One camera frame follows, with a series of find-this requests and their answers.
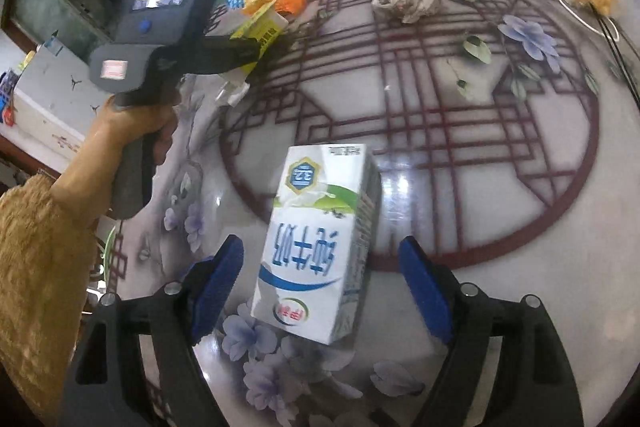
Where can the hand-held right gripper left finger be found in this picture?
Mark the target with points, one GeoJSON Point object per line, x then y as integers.
{"type": "Point", "coordinates": [220, 287]}

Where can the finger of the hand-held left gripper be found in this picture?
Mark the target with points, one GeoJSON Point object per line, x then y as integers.
{"type": "Point", "coordinates": [235, 54]}

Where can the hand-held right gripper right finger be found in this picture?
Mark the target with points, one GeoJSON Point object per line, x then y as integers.
{"type": "Point", "coordinates": [425, 287]}

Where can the yellow label small carton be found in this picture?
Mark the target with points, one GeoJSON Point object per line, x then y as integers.
{"type": "Point", "coordinates": [262, 27]}

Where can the white blue milk carton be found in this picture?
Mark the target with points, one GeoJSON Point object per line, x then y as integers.
{"type": "Point", "coordinates": [310, 247]}

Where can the person's left forearm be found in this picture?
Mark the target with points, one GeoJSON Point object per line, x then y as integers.
{"type": "Point", "coordinates": [40, 257]}

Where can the person's left hand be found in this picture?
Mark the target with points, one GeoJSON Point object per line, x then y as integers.
{"type": "Point", "coordinates": [120, 126]}

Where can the white refrigerator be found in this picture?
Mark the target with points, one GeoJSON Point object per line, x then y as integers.
{"type": "Point", "coordinates": [50, 97]}

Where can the colourful packages pile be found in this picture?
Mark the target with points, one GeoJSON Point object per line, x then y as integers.
{"type": "Point", "coordinates": [7, 99]}

